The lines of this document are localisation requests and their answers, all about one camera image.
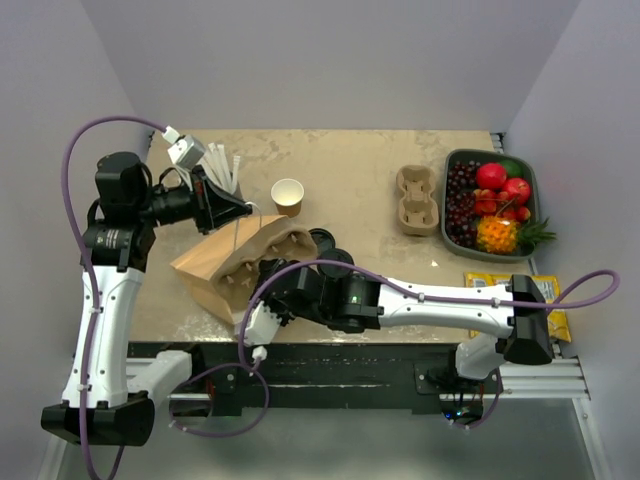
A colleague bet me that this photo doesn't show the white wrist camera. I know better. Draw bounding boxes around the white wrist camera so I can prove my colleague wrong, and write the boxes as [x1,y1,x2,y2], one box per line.
[162,126,207,171]
[242,301,281,347]

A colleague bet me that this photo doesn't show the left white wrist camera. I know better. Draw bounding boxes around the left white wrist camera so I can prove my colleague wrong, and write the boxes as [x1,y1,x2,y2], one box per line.
[162,126,207,171]

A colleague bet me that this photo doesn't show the green lime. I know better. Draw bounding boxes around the green lime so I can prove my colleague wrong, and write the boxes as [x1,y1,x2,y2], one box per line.
[499,158,524,179]

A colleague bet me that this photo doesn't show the cardboard cup carrier tray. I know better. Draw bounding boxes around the cardboard cup carrier tray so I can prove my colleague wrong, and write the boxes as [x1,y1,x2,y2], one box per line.
[396,165,439,237]

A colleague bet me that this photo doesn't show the purple cable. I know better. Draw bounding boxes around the purple cable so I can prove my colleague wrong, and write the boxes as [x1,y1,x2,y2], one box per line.
[61,115,169,480]
[237,259,621,374]

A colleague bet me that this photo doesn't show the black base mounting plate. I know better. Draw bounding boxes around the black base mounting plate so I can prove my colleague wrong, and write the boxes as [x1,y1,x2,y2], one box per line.
[128,342,502,418]

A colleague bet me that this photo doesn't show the brown paper bag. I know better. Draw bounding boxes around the brown paper bag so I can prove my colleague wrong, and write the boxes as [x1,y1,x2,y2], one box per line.
[169,214,291,326]

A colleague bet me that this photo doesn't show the brown paper coffee cup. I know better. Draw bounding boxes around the brown paper coffee cup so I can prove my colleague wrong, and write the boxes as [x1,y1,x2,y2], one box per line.
[271,178,305,218]

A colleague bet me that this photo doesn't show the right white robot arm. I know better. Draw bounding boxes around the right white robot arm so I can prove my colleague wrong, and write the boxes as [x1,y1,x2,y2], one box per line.
[237,258,553,393]

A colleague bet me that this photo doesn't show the dark red grapes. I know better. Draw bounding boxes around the dark red grapes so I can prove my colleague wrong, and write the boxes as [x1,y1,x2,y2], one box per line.
[444,161,479,249]

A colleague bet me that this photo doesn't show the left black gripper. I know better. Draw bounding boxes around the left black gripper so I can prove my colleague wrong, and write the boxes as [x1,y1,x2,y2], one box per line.
[136,163,253,234]

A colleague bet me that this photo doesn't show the yellow snack packet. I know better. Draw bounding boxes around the yellow snack packet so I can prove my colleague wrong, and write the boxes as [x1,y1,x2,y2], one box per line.
[464,272,572,343]

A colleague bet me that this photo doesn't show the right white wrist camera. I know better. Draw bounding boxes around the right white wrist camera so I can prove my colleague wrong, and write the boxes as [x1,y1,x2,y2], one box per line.
[242,301,281,347]

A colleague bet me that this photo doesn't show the red apple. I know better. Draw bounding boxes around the red apple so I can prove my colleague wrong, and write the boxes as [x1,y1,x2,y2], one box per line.
[501,177,531,205]
[476,163,508,190]

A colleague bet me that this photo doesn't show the black plastic cup lid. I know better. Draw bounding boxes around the black plastic cup lid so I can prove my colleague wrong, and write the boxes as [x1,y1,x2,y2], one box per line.
[317,248,354,280]

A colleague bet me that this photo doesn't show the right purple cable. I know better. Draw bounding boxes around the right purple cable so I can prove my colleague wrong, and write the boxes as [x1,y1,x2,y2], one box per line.
[237,259,621,374]

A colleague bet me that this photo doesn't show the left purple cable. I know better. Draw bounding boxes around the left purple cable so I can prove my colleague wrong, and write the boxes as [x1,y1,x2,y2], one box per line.
[61,115,169,480]

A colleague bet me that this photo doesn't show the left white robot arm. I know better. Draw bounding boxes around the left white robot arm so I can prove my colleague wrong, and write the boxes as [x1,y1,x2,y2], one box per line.
[41,152,252,447]

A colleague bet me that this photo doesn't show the red yellow cherries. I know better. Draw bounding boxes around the red yellow cherries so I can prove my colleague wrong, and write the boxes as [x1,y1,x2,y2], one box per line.
[473,189,531,223]

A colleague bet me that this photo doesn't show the grey fruit tray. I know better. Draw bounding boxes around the grey fruit tray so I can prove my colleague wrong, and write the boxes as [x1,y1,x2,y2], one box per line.
[441,149,555,264]

